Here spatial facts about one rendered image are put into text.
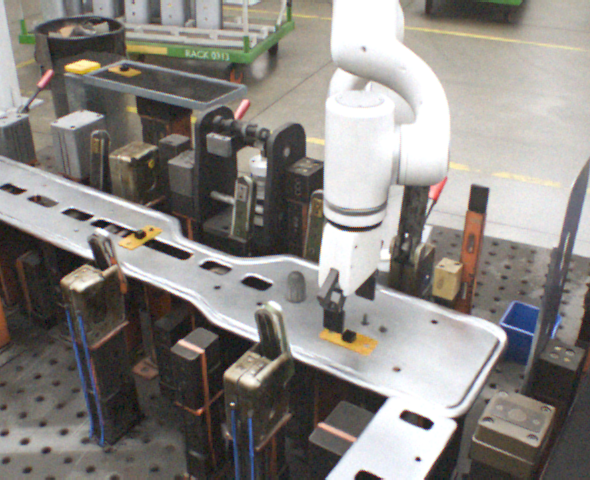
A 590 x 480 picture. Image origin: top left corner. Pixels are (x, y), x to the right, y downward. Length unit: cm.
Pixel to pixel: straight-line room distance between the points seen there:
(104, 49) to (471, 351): 313
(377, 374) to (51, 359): 79
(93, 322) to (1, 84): 392
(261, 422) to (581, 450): 41
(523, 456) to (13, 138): 136
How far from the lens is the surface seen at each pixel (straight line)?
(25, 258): 160
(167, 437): 136
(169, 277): 122
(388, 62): 93
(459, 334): 110
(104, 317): 121
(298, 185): 129
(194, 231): 149
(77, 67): 180
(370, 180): 88
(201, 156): 138
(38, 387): 151
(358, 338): 107
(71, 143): 158
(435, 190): 121
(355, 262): 94
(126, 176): 148
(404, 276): 119
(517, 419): 90
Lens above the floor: 167
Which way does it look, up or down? 31 degrees down
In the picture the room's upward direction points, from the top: straight up
